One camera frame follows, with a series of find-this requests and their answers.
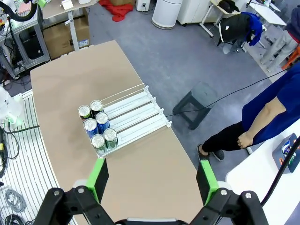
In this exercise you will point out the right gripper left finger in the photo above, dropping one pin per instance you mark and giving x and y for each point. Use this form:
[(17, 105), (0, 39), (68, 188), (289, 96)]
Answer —
[(96, 187)]

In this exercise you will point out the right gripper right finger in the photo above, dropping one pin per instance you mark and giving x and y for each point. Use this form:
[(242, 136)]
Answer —
[(207, 185)]

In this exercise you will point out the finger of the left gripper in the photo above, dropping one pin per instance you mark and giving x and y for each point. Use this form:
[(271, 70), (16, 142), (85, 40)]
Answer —
[(42, 2)]

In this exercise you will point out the green Chilsung cider can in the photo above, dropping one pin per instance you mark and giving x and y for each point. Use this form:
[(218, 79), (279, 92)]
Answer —
[(293, 164), (110, 135), (98, 141)]

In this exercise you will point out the person's left forearm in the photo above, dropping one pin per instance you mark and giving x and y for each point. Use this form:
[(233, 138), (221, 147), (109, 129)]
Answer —
[(264, 122)]

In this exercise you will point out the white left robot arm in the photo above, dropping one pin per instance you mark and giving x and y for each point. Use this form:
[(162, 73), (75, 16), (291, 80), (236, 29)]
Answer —
[(8, 103)]

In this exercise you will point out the person's left hand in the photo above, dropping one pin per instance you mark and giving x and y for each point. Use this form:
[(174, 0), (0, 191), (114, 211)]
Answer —
[(245, 140)]

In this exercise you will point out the beige height-adjustable desk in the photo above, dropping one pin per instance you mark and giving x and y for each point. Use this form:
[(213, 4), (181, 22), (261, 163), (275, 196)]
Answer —
[(56, 9)]

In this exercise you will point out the pink folder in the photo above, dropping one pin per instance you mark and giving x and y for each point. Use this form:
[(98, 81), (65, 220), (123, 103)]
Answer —
[(24, 8)]

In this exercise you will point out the large brown cardboard box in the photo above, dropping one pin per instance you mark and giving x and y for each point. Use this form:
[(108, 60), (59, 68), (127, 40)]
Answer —
[(58, 39)]

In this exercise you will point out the black computer tower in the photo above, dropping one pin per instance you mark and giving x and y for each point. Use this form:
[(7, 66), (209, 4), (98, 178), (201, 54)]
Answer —
[(32, 47)]

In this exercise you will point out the white side table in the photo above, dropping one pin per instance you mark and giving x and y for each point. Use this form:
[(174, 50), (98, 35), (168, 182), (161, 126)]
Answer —
[(253, 178)]

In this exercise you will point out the blue Pocari Sweat can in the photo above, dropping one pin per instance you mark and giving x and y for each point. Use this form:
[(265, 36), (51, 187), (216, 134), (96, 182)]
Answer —
[(102, 117), (90, 124)]

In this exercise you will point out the slotted aluminium robot platform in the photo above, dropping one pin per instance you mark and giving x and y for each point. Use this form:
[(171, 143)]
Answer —
[(25, 164)]

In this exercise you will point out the red cloth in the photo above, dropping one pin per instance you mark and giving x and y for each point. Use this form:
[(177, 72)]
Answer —
[(117, 11)]

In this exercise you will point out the grey plastic stool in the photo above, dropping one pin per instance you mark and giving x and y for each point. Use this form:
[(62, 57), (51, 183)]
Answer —
[(204, 93)]

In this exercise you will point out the small white appliance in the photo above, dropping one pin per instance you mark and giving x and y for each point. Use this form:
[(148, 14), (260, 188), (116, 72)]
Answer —
[(144, 4)]

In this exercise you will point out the white cylindrical air purifier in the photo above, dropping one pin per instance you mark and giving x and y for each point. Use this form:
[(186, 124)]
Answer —
[(166, 14)]

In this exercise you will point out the person in blue Warriors shirt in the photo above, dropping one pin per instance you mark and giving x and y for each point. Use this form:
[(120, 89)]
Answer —
[(288, 89)]

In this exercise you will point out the white cabinet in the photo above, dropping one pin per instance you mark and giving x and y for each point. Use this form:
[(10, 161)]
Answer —
[(192, 11)]

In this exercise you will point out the orange chair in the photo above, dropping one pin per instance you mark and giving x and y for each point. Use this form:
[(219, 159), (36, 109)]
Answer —
[(294, 57)]

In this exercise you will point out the bystander in grey trousers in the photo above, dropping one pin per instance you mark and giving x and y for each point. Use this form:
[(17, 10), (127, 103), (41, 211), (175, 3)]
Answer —
[(279, 47)]

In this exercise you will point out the blue jacket on chair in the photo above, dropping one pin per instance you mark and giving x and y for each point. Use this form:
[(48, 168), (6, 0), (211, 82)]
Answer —
[(256, 25)]

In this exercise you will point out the beige desk with white legs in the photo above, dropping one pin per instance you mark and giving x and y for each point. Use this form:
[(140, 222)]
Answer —
[(214, 4)]

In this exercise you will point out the black cloth on desk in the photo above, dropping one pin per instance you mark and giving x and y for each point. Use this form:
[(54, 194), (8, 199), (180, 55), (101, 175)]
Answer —
[(229, 5)]

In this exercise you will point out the white background table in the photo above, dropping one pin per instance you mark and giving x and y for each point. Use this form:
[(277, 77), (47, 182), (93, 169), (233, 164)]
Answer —
[(269, 14)]

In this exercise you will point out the aluminium frame rack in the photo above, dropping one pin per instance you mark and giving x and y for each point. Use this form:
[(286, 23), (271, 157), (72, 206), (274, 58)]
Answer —
[(40, 42)]

